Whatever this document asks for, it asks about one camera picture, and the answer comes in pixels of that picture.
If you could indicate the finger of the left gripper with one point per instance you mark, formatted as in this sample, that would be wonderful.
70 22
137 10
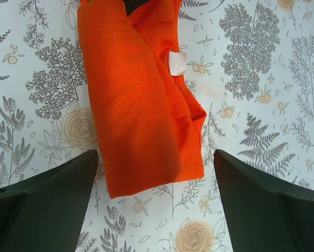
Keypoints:
132 5

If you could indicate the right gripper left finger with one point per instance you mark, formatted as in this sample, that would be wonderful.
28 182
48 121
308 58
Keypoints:
46 212

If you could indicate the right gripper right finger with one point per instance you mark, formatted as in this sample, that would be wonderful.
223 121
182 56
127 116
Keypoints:
263 212

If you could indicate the orange t shirt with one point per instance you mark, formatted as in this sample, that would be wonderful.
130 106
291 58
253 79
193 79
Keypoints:
148 123

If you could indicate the floral table mat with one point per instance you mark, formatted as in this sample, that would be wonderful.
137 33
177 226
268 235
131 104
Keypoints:
151 221

